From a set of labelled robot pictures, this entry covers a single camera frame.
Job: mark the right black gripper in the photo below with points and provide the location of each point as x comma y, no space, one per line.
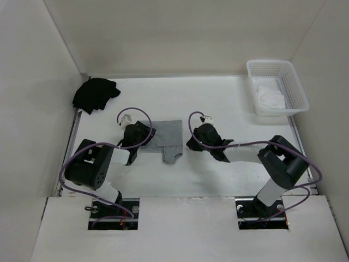
192,144

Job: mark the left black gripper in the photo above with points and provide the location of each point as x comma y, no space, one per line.
146,131

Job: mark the grey tank top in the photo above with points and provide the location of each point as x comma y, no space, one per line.
168,140

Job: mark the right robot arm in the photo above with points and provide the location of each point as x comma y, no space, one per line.
284,164

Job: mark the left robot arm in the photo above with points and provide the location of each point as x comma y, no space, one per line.
89,165

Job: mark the folded black tank tops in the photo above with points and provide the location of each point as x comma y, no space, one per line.
94,94

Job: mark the white tank top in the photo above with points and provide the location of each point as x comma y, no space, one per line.
268,98

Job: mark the white plastic basket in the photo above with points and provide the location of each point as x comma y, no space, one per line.
278,75

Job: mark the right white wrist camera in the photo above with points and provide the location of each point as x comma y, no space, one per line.
206,119

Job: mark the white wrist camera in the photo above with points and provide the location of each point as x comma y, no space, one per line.
125,121
206,119

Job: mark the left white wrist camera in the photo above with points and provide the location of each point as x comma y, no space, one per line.
125,121

